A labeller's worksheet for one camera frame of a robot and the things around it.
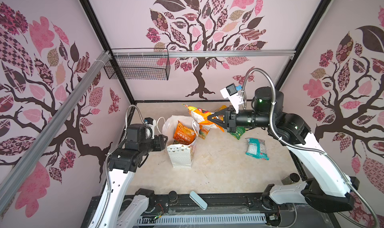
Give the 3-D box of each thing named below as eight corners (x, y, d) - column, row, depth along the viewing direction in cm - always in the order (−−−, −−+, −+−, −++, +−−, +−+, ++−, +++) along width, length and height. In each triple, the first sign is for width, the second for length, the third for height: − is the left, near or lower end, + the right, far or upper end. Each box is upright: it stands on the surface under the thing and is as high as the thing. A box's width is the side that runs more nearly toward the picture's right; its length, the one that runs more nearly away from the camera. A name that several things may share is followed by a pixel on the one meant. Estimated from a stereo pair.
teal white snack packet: (245, 156, 91) (247, 153, 88) (245, 140, 99) (246, 137, 96) (266, 160, 90) (269, 157, 87) (264, 143, 97) (266, 140, 94)
